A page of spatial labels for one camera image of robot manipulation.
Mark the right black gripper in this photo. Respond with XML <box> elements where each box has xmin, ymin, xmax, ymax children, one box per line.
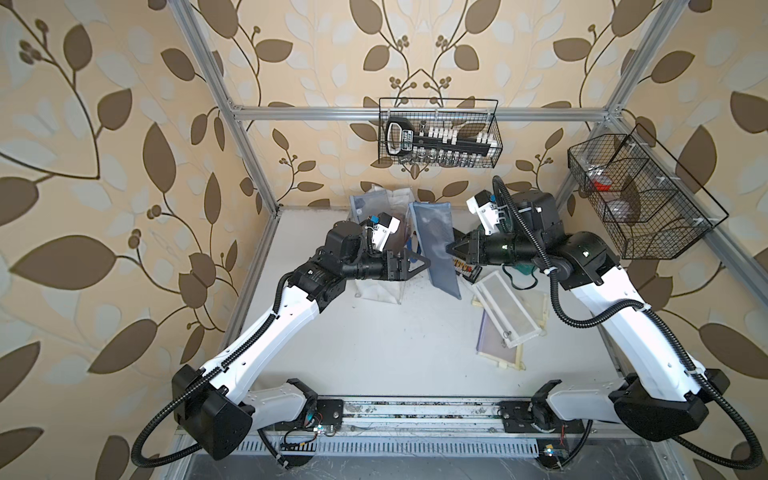
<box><xmin>445</xmin><ymin>228</ymin><xmax>541</xmax><ymax>267</ymax></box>

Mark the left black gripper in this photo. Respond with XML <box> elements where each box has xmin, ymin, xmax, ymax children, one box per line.
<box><xmin>337</xmin><ymin>246</ymin><xmax>427</xmax><ymax>284</ymax></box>

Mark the grey blue mesh pouch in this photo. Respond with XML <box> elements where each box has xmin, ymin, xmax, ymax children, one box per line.
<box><xmin>409</xmin><ymin>202</ymin><xmax>461</xmax><ymax>300</ymax></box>

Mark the white canvas tote bag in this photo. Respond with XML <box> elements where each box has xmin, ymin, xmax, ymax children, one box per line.
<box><xmin>349</xmin><ymin>184</ymin><xmax>421</xmax><ymax>305</ymax></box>

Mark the white mesh pencil pouch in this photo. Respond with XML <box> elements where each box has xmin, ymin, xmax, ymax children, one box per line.
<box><xmin>471</xmin><ymin>272</ymin><xmax>545</xmax><ymax>347</ymax></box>

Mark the purple pouch cream edge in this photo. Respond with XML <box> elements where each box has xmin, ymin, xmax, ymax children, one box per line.
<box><xmin>476</xmin><ymin>312</ymin><xmax>526</xmax><ymax>371</ymax></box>

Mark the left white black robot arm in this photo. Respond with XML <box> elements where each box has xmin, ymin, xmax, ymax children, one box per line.
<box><xmin>131</xmin><ymin>214</ymin><xmax>430</xmax><ymax>468</ymax></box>

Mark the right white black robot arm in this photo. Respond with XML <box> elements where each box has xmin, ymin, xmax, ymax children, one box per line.
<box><xmin>447</xmin><ymin>176</ymin><xmax>764</xmax><ymax>470</ymax></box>

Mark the green plastic tool case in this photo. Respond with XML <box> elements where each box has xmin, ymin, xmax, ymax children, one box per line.
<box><xmin>503</xmin><ymin>264</ymin><xmax>539</xmax><ymax>291</ymax></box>

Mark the black socket tool set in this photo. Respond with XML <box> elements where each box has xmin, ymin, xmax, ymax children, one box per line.
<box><xmin>383</xmin><ymin>117</ymin><xmax>502</xmax><ymax>157</ymax></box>

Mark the red object in basket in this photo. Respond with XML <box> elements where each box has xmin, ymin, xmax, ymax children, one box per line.
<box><xmin>584</xmin><ymin>167</ymin><xmax>613</xmax><ymax>193</ymax></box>

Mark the back wire basket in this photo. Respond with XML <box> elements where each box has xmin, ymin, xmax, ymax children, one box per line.
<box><xmin>378</xmin><ymin>96</ymin><xmax>503</xmax><ymax>169</ymax></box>

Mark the wire basket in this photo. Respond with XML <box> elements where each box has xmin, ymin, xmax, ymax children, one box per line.
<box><xmin>568</xmin><ymin>123</ymin><xmax>729</xmax><ymax>260</ymax></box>
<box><xmin>378</xmin><ymin>96</ymin><xmax>503</xmax><ymax>169</ymax></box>

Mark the right wire basket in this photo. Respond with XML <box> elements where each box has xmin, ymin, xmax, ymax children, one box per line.
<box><xmin>568</xmin><ymin>123</ymin><xmax>729</xmax><ymax>260</ymax></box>

